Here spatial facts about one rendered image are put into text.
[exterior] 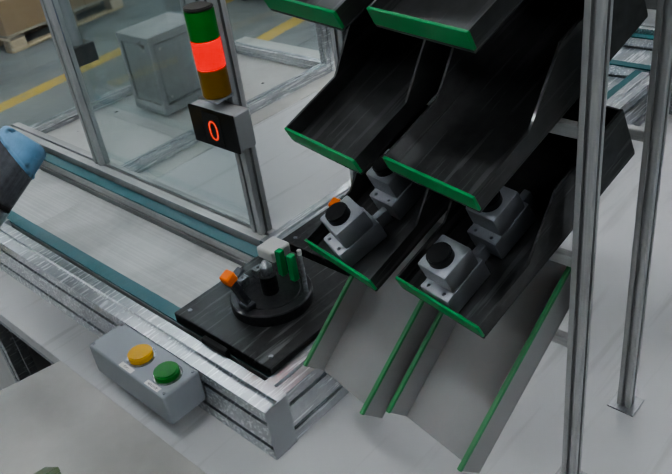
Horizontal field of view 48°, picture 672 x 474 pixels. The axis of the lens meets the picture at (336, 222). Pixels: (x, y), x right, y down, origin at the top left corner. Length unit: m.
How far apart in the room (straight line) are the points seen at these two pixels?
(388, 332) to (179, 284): 0.55
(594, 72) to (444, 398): 0.46
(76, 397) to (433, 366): 0.66
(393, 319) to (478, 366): 0.14
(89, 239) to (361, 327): 0.80
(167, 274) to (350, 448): 0.55
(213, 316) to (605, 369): 0.64
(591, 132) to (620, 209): 0.89
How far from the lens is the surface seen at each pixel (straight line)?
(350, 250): 0.92
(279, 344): 1.19
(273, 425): 1.13
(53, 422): 1.37
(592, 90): 0.76
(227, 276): 1.18
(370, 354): 1.05
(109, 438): 1.30
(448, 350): 1.00
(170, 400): 1.19
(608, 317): 1.38
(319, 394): 1.19
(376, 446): 1.17
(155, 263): 1.55
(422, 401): 1.01
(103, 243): 1.67
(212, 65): 1.29
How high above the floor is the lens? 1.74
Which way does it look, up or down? 32 degrees down
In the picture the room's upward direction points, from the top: 9 degrees counter-clockwise
